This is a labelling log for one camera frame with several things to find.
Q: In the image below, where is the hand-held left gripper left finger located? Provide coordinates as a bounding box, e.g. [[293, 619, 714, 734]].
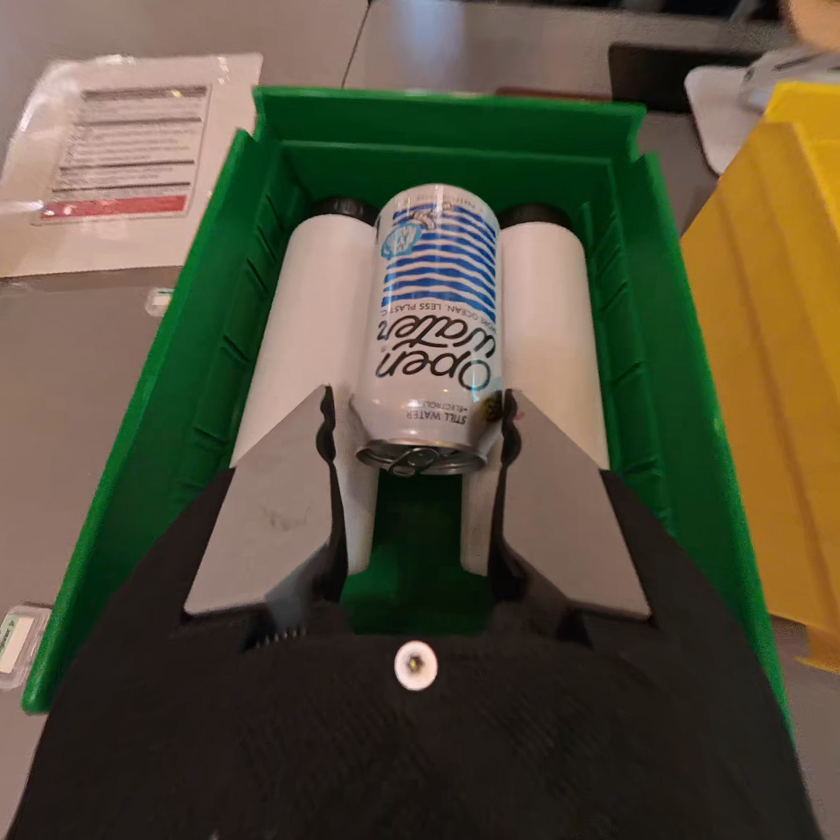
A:
[[184, 385, 380, 616]]

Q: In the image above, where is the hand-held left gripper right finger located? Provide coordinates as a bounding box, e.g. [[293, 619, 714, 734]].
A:
[[459, 388, 652, 618]]

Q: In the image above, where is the white bottle with black cap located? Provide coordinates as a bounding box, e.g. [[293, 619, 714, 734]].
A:
[[230, 196, 383, 468], [495, 202, 611, 471]]

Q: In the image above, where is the white blue-striped drink can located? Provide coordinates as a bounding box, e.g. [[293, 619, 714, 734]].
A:
[[348, 184, 505, 479]]

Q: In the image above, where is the green plastic bin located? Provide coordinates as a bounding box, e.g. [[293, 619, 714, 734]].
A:
[[21, 85, 788, 719]]

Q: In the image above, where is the yellow plastic bin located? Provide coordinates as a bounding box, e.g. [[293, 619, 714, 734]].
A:
[[679, 79, 840, 670]]

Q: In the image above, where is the laminated paper sheet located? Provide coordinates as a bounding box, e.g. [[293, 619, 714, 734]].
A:
[[0, 52, 263, 280]]

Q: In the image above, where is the white stand base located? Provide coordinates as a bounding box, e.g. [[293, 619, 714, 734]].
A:
[[684, 49, 840, 175]]

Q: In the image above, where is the black mat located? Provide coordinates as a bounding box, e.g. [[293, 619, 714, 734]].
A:
[[609, 42, 762, 114]]

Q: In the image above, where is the black cable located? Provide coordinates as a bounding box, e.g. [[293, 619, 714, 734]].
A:
[[341, 0, 375, 89]]

